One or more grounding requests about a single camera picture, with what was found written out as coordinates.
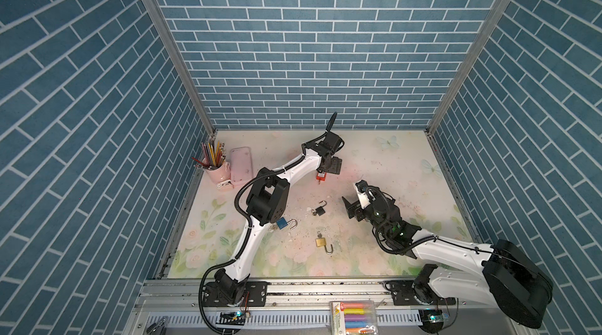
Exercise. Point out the coloured pencils bundle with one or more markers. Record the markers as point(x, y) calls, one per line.
point(213, 155)

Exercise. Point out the red padlock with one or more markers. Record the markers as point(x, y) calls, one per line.
point(321, 176)

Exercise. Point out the aluminium corner post left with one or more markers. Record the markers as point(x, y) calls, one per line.
point(162, 27)

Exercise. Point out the marker pen box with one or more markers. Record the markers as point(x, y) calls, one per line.
point(353, 317)

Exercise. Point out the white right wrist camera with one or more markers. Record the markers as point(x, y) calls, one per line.
point(362, 193)

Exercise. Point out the blue padlock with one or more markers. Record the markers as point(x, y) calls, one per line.
point(283, 223)

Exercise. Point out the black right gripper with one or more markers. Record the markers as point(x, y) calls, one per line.
point(350, 209)

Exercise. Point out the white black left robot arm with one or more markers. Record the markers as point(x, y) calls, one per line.
point(262, 202)

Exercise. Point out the pink pencil case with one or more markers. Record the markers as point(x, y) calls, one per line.
point(241, 168)

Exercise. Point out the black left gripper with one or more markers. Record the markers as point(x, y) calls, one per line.
point(335, 164)

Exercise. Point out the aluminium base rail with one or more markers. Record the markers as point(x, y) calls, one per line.
point(303, 306)

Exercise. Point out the pink pencil cup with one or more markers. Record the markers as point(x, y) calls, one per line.
point(220, 176)

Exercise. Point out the black padlock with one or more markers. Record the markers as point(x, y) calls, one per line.
point(320, 209)

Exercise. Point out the brass padlock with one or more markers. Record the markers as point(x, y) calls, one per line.
point(321, 242)

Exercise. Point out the aluminium corner post right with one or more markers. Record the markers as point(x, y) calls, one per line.
point(484, 33)

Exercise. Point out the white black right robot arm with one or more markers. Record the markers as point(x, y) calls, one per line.
point(500, 275)

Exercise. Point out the aluminium corner post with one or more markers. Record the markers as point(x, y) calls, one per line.
point(484, 33)
point(162, 27)

